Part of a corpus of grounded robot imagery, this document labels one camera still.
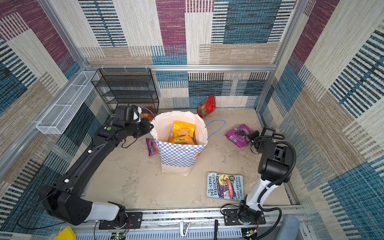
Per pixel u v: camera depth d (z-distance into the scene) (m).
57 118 0.72
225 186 0.81
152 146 0.96
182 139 0.90
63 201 0.38
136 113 0.60
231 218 0.73
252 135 0.91
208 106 1.08
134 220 0.73
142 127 0.67
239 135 0.97
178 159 0.76
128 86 1.08
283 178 0.49
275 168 0.51
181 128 0.90
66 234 0.70
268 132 0.78
